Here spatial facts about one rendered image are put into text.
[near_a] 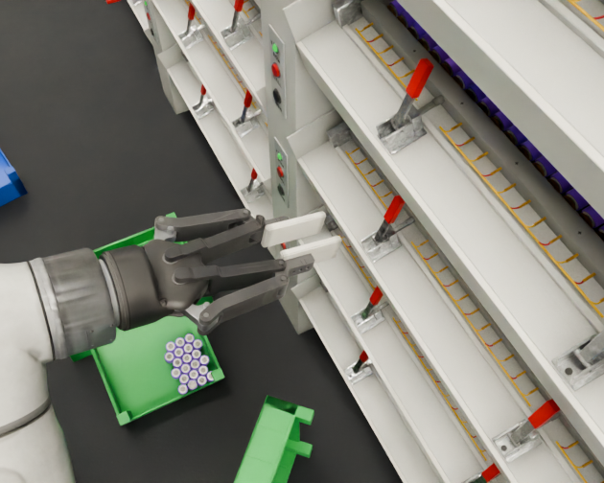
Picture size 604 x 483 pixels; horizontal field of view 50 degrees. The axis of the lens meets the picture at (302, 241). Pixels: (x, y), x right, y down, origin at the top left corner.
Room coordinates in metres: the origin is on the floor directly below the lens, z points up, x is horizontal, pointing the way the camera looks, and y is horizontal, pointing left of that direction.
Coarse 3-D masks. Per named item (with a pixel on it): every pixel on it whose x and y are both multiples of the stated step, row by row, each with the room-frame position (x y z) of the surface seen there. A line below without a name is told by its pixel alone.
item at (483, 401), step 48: (336, 144) 0.60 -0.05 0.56; (336, 192) 0.53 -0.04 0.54; (384, 192) 0.52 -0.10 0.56; (384, 288) 0.39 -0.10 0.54; (432, 288) 0.38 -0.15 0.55; (432, 336) 0.32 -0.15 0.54; (480, 384) 0.27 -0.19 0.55; (528, 384) 0.26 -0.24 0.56; (480, 432) 0.22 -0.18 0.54; (528, 480) 0.17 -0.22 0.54
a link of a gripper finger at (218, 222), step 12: (192, 216) 0.39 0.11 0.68; (204, 216) 0.39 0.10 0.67; (216, 216) 0.40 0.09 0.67; (228, 216) 0.40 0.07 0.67; (240, 216) 0.40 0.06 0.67; (180, 228) 0.38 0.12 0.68; (192, 228) 0.38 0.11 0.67; (204, 228) 0.38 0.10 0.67; (216, 228) 0.39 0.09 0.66; (228, 228) 0.40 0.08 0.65; (180, 240) 0.37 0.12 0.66; (192, 240) 0.38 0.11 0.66
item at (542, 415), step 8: (552, 400) 0.22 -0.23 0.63; (544, 408) 0.21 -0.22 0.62; (552, 408) 0.21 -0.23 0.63; (536, 416) 0.21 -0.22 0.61; (544, 416) 0.21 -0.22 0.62; (552, 416) 0.21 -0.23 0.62; (528, 424) 0.21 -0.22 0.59; (536, 424) 0.20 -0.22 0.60; (520, 432) 0.20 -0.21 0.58; (528, 432) 0.20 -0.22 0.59; (520, 440) 0.20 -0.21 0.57
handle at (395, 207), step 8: (392, 200) 0.45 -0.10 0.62; (400, 200) 0.45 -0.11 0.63; (392, 208) 0.45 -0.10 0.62; (400, 208) 0.44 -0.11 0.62; (384, 216) 0.45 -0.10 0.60; (392, 216) 0.44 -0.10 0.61; (384, 224) 0.44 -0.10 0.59; (384, 232) 0.44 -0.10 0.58; (376, 240) 0.44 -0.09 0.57; (384, 240) 0.44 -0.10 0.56
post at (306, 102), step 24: (264, 0) 0.66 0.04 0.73; (288, 0) 0.61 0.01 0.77; (264, 24) 0.67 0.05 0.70; (288, 24) 0.61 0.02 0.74; (264, 48) 0.67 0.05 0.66; (288, 48) 0.61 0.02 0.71; (288, 72) 0.61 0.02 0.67; (288, 96) 0.61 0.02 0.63; (312, 96) 0.60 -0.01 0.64; (288, 120) 0.61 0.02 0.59; (312, 120) 0.60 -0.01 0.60; (288, 144) 0.61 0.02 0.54; (288, 168) 0.62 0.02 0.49; (312, 192) 0.60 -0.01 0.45; (288, 216) 0.62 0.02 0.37; (288, 288) 0.63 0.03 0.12; (288, 312) 0.63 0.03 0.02
